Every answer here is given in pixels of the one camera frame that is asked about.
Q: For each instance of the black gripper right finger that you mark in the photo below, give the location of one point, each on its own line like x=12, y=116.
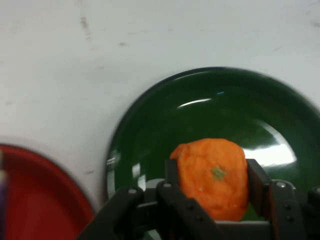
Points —
x=285, y=207

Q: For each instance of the green round plate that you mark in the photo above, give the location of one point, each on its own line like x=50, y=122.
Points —
x=200, y=112

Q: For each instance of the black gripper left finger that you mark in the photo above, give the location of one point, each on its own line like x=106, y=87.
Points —
x=170, y=207

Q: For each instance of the orange toy tangerine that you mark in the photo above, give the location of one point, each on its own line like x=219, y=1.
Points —
x=207, y=192

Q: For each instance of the red round plate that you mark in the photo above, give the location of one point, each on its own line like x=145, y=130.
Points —
x=45, y=200

